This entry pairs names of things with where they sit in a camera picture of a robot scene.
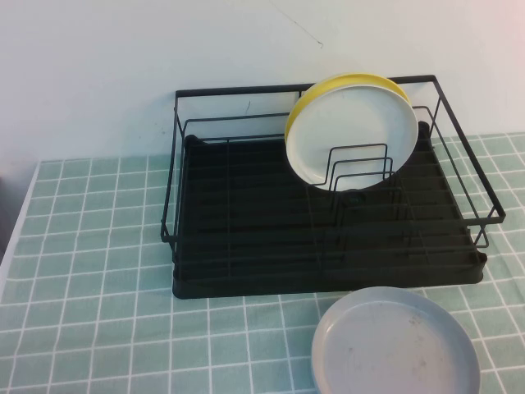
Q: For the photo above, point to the white round plate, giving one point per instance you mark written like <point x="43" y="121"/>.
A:
<point x="352" y="123"/>

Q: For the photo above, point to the yellow round plate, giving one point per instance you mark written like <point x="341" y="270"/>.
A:
<point x="311" y="91"/>

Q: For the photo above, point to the grey round plate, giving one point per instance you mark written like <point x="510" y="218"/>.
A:
<point x="389" y="349"/>

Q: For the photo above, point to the black plastic drip tray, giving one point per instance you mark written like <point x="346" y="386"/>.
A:
<point x="254" y="230"/>

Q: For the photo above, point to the green checkered tablecloth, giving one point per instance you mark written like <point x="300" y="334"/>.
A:
<point x="102" y="287"/>

